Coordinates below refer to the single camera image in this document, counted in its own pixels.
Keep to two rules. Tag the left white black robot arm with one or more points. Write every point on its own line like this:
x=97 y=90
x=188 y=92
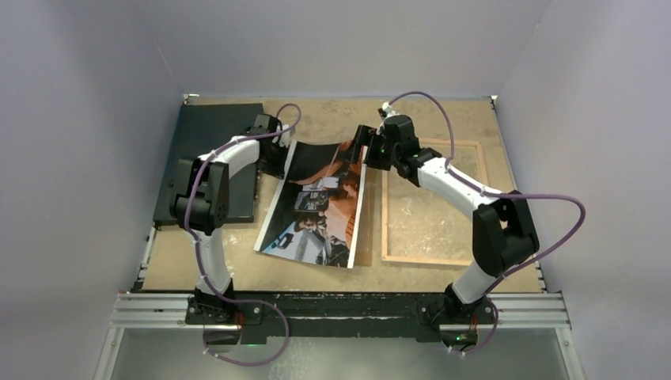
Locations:
x=201 y=195

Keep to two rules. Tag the printed photo with white border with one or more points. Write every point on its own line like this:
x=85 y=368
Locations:
x=314 y=215

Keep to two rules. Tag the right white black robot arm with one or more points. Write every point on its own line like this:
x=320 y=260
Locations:
x=503 y=231

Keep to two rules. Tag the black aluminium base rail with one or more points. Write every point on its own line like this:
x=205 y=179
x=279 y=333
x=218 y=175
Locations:
x=420 y=316

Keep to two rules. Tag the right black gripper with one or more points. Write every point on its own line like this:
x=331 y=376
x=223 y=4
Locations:
x=367 y=137

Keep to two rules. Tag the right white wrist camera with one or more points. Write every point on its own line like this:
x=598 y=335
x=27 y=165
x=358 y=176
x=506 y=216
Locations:
x=386 y=111

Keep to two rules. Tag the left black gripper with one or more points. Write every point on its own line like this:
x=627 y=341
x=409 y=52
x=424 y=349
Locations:
x=279 y=170

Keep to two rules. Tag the brown frame backing board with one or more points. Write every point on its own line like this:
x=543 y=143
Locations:
x=366 y=233

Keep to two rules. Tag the wooden picture frame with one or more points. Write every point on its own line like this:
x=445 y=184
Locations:
x=419 y=227

